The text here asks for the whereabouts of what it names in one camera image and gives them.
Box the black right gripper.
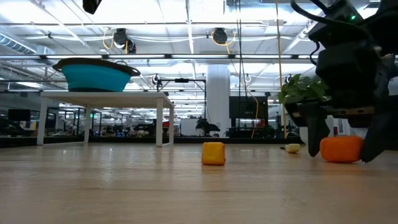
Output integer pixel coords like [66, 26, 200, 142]
[285, 43, 398, 163]

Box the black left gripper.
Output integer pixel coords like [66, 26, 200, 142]
[82, 0, 103, 15]

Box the orange toy fruit chunk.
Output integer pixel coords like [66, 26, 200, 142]
[319, 135, 364, 164]

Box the blue collapsible bowl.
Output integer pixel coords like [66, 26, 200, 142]
[51, 57, 141, 93]

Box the yellow orange fruit cube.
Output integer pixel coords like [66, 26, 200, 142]
[201, 141, 226, 166]

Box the green potted plant, white pot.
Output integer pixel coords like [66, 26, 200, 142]
[277, 73, 335, 146]

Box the white perforated metal shelf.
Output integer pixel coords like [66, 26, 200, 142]
[36, 91, 175, 147]

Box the black office monitor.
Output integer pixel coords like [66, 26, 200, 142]
[7, 108, 32, 122]

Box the black ceiling cable reel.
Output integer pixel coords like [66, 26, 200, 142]
[211, 27, 237, 46]
[113, 27, 137, 54]

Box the black wall screen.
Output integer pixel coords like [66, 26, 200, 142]
[229, 95, 269, 119]

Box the black background camera rig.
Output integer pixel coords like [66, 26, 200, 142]
[156, 77, 208, 119]

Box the black hanging cable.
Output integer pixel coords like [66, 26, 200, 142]
[234, 0, 244, 98]

